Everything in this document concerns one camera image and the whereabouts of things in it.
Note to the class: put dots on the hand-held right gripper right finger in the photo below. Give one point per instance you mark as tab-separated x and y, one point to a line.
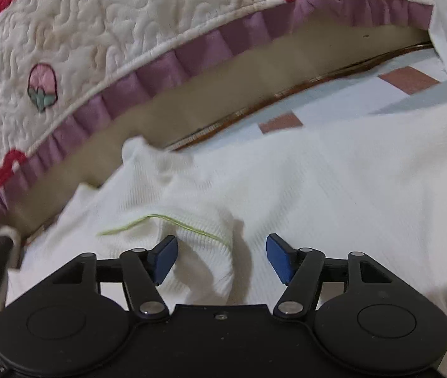
280	258

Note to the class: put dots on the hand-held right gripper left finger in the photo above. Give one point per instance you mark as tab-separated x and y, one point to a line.
166	258

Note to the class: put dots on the cream white knit garment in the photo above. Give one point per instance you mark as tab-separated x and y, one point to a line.
325	185

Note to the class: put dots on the beige bed base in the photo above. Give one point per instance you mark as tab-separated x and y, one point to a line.
207	86

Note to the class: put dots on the white quilted bedspread red bears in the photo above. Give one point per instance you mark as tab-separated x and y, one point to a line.
89	47

